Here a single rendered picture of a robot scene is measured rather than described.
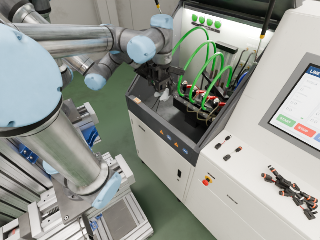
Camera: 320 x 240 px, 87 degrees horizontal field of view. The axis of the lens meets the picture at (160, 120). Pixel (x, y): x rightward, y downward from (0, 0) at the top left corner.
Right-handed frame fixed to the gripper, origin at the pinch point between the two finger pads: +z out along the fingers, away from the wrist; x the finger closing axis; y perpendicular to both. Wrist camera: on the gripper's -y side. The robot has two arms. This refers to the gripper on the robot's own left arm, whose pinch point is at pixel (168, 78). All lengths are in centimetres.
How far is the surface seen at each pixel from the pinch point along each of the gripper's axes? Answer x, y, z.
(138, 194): -22, 107, 62
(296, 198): 69, 13, 38
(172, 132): 10.3, 24.7, 15.7
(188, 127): 2.7, 19.1, 35.4
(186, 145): 21.6, 25.0, 19.7
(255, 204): 60, 26, 35
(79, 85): -237, 83, 18
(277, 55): 38, -30, 12
